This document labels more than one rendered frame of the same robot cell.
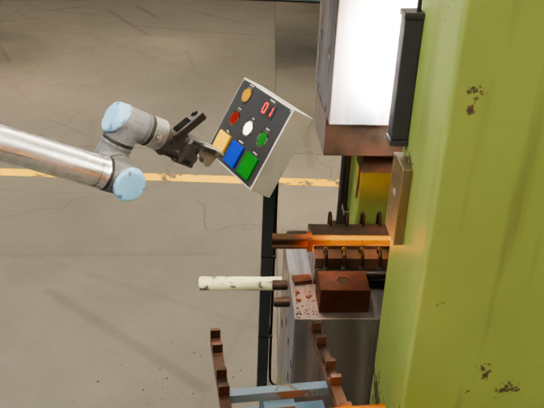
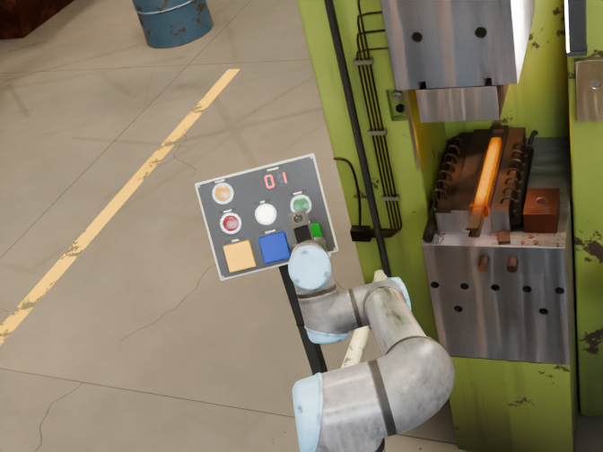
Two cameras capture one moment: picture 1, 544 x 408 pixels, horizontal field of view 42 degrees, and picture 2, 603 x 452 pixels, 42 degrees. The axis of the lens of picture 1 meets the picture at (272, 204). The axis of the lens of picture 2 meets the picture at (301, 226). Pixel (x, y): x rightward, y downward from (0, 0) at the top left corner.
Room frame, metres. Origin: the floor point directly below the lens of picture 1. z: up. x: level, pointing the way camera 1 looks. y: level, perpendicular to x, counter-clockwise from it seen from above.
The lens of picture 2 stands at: (1.09, 1.58, 2.30)
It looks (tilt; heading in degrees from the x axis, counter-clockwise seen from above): 35 degrees down; 302
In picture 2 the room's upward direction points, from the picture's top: 16 degrees counter-clockwise
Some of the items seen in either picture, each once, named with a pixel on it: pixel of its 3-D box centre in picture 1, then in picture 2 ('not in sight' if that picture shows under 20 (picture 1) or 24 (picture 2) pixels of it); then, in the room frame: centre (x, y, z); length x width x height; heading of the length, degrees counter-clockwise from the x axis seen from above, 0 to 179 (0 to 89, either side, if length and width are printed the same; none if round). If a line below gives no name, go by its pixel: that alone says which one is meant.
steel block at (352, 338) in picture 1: (386, 342); (509, 244); (1.57, -0.33, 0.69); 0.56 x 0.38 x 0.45; 94
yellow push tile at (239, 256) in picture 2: (222, 143); (240, 256); (2.19, 0.17, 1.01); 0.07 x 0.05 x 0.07; 29
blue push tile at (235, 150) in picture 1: (235, 155); (275, 247); (2.10, 0.13, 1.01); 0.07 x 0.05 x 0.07; 29
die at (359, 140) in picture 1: (405, 122); (470, 65); (1.63, -0.32, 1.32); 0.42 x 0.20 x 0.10; 94
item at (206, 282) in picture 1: (266, 283); (365, 323); (1.95, 0.01, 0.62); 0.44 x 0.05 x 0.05; 94
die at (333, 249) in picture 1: (389, 249); (483, 176); (1.63, -0.32, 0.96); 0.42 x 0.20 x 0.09; 94
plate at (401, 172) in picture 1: (398, 198); (595, 90); (1.31, -0.26, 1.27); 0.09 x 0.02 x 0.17; 4
